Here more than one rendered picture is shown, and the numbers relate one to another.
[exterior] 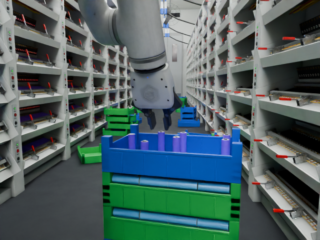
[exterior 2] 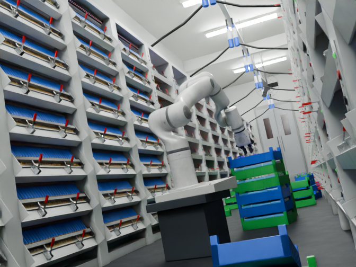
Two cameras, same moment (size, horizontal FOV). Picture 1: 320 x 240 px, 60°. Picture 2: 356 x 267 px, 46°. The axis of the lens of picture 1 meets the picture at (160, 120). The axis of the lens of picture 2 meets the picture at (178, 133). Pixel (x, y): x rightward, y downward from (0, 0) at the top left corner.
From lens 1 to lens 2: 2.17 m
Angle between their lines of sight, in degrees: 20
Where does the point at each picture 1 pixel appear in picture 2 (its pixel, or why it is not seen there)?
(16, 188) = not seen: hidden behind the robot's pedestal
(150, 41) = (237, 122)
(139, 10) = (232, 114)
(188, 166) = (257, 158)
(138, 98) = (238, 142)
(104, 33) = (222, 123)
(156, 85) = (242, 136)
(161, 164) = (248, 160)
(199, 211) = (264, 172)
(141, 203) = (245, 176)
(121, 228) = (240, 187)
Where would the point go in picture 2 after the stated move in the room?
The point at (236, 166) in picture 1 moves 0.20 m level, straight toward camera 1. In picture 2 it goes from (272, 154) to (260, 154)
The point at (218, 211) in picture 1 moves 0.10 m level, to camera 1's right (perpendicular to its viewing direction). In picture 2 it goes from (270, 170) to (286, 167)
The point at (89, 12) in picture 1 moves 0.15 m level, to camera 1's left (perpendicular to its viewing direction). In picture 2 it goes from (217, 118) to (195, 123)
